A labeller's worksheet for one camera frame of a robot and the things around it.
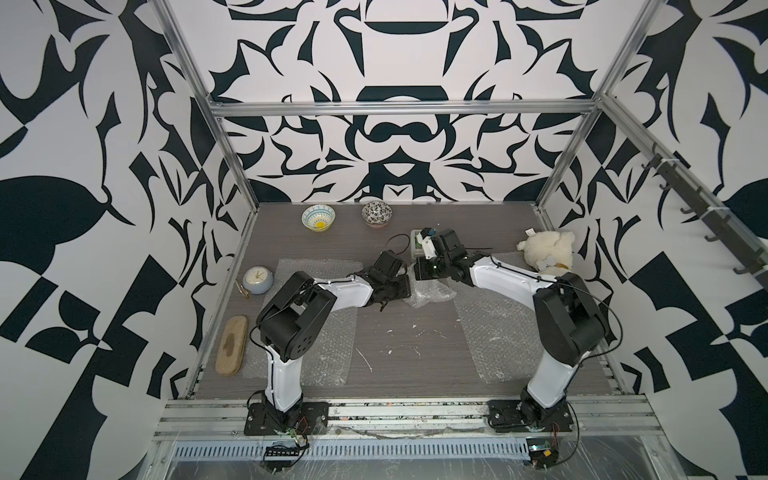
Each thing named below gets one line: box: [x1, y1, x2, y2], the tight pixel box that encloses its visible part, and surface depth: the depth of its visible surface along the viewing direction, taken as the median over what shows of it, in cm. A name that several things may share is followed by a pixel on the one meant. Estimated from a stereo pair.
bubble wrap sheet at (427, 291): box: [403, 263, 457, 309], surface depth 90 cm
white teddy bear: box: [517, 229, 575, 277], surface depth 98 cm
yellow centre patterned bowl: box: [301, 204, 336, 232], surface depth 114 cm
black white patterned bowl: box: [361, 201, 393, 229], surface depth 117 cm
